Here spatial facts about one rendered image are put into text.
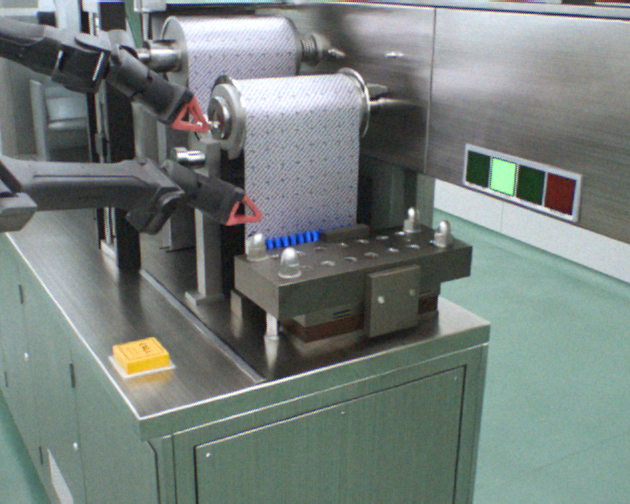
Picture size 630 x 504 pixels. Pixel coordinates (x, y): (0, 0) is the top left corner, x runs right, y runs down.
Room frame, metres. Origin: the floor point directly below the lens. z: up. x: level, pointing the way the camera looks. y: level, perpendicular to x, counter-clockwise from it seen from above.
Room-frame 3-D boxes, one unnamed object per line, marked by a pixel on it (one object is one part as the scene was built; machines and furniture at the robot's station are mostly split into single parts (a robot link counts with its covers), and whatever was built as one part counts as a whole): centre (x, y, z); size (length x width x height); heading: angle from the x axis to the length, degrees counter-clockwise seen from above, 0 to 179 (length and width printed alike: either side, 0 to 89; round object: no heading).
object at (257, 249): (1.27, 0.09, 1.05); 0.04 x 0.04 x 0.04
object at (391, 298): (1.24, -0.14, 0.96); 0.10 x 0.03 x 0.11; 121
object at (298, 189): (1.39, 0.02, 1.11); 0.23 x 0.01 x 0.18; 121
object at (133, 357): (1.13, 0.27, 0.91); 0.07 x 0.07 x 0.02; 31
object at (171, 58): (1.59, 0.30, 1.33); 0.06 x 0.06 x 0.06; 31
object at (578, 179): (1.22, -0.33, 1.18); 0.25 x 0.01 x 0.07; 31
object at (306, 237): (1.38, 0.01, 1.03); 0.21 x 0.04 x 0.03; 121
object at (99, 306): (2.21, 0.61, 0.88); 2.52 x 0.66 x 0.04; 31
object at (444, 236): (1.36, -0.24, 1.05); 0.04 x 0.04 x 0.04
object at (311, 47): (1.75, 0.03, 1.33); 0.07 x 0.07 x 0.07; 31
